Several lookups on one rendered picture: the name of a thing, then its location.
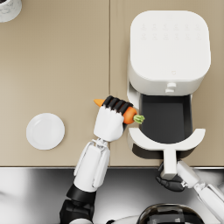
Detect orange carrot with green top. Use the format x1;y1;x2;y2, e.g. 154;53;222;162
93;98;146;125

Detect air fryer drawer with handle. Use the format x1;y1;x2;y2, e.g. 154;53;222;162
127;93;207;180

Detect pale air fryer body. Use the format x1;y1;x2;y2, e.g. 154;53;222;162
126;10;212;102

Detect dark round robot body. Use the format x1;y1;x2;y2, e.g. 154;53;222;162
106;203;205;224

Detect white round plate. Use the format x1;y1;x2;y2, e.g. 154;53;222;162
25;112;66;151

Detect white marbled round pot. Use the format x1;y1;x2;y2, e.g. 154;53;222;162
0;0;23;24

